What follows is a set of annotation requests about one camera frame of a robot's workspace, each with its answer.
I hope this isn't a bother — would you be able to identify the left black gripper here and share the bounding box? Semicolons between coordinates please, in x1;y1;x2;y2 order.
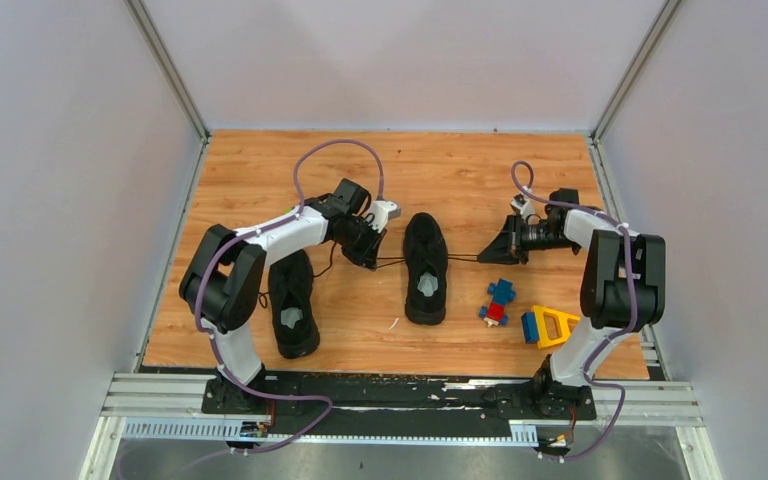
332;216;385;271

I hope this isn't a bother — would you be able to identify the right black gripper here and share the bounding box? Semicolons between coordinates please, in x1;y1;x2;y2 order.
478;212;579;265

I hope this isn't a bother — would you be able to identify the black shoe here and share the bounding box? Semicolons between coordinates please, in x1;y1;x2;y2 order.
268;250;320;359
379;212;476;326

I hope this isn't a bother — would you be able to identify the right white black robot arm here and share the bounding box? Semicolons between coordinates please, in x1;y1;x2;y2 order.
477;188;666;418

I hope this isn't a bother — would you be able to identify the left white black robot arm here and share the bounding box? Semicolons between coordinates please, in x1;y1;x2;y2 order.
178;179;401;413

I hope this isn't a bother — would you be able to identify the blue red toy block car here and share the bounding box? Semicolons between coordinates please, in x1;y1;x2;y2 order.
478;278;517;328

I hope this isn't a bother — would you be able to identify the yellow blue toy block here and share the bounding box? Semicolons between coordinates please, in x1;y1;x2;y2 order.
521;305;580;349

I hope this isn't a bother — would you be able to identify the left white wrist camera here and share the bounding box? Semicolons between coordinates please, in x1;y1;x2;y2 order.
363;199;401;232

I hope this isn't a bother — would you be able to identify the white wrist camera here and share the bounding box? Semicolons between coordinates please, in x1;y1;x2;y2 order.
510;193;536;222
363;199;401;232

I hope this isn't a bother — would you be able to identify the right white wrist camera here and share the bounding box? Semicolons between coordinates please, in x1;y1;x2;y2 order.
510;193;536;222

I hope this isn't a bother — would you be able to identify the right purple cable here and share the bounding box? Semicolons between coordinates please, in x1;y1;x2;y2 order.
511;160;640;463

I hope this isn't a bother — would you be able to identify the purple cable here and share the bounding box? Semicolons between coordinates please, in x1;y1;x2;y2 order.
194;138;387;454
511;160;640;463

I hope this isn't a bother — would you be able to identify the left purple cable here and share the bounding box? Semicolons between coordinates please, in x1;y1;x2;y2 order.
194;138;387;454

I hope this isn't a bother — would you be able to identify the white slotted cable duct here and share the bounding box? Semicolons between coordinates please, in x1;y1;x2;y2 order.
122;419;540;446

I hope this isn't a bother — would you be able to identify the aluminium frame rail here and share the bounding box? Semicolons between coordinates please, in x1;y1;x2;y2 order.
101;373;704;427

